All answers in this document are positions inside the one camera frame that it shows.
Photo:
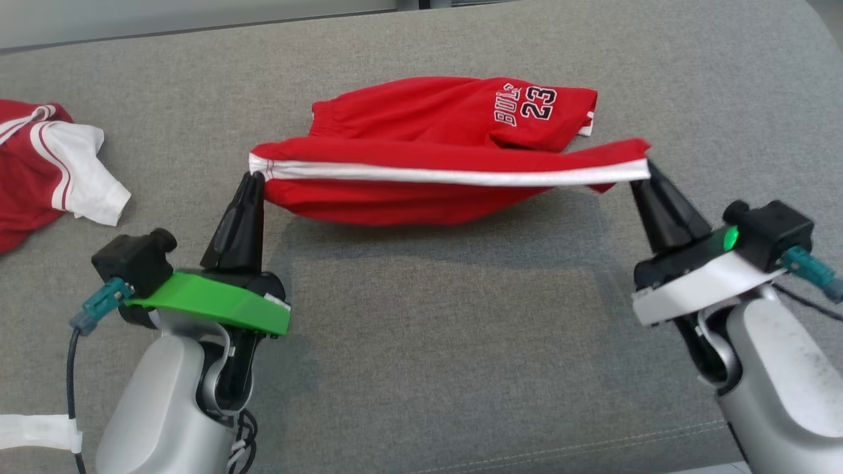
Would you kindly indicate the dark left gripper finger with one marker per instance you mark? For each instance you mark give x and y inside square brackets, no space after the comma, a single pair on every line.
[227,243]
[255,237]

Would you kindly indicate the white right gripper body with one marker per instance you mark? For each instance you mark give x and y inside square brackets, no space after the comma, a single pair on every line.
[698,289]

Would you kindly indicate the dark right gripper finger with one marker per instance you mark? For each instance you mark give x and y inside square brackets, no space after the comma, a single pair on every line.
[655,224]
[685,220]

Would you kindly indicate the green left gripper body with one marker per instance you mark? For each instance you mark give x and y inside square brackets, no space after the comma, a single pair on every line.
[217,299]

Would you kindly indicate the red shorts with white stripe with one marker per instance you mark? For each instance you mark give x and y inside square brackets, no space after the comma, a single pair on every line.
[408,197]

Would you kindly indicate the red jersey with white sleeves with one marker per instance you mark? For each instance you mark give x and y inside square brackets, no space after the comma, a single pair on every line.
[26,178]

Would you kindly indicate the grey fabric sofa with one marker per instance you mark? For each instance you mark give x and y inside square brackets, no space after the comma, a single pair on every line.
[428,329]

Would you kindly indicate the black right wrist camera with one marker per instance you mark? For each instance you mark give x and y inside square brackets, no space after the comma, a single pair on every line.
[777,234]

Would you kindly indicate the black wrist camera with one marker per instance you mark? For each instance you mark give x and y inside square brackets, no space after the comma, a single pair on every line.
[777,234]
[132,260]

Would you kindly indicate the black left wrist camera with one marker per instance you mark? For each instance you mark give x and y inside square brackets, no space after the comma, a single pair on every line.
[132,260]

